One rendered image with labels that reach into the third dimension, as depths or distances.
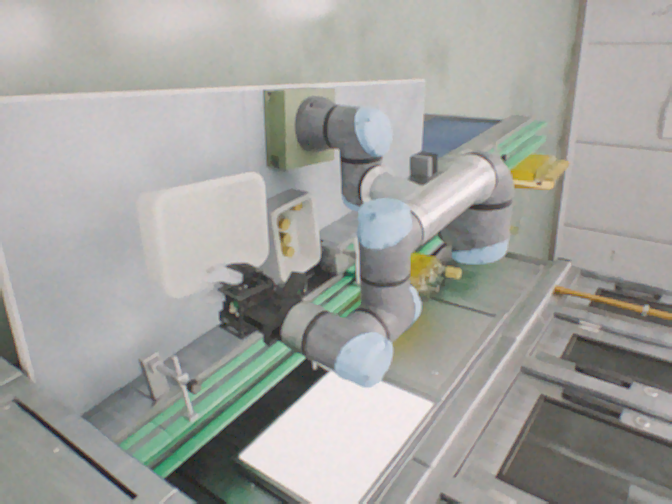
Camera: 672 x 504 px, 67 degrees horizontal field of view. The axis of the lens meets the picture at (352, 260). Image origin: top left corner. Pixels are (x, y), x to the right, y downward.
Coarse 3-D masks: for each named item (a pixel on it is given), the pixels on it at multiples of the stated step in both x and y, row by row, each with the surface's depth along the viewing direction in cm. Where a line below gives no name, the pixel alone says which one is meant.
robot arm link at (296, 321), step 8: (304, 304) 75; (312, 304) 75; (288, 312) 74; (296, 312) 73; (304, 312) 73; (312, 312) 73; (288, 320) 73; (296, 320) 73; (304, 320) 72; (280, 328) 74; (288, 328) 73; (296, 328) 72; (304, 328) 72; (288, 336) 73; (296, 336) 72; (288, 344) 74; (296, 344) 72
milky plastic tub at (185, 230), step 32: (160, 192) 80; (192, 192) 79; (224, 192) 93; (256, 192) 91; (160, 224) 75; (192, 224) 89; (224, 224) 95; (256, 224) 94; (160, 256) 77; (192, 256) 90; (224, 256) 94; (256, 256) 95; (192, 288) 83
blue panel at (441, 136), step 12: (432, 120) 298; (444, 120) 296; (456, 120) 294; (432, 132) 274; (444, 132) 272; (456, 132) 271; (468, 132) 269; (480, 132) 267; (432, 144) 254; (444, 144) 252; (456, 144) 251
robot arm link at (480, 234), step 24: (360, 168) 132; (384, 168) 132; (360, 192) 131; (384, 192) 126; (408, 192) 120; (480, 216) 101; (504, 216) 102; (456, 240) 107; (480, 240) 103; (504, 240) 105
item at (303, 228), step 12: (288, 204) 140; (312, 204) 148; (276, 216) 136; (288, 216) 151; (300, 216) 152; (312, 216) 150; (276, 228) 137; (288, 228) 152; (300, 228) 155; (312, 228) 152; (276, 240) 139; (300, 240) 157; (312, 240) 154; (300, 252) 159; (312, 252) 156; (288, 264) 153; (300, 264) 153; (312, 264) 154; (288, 276) 147
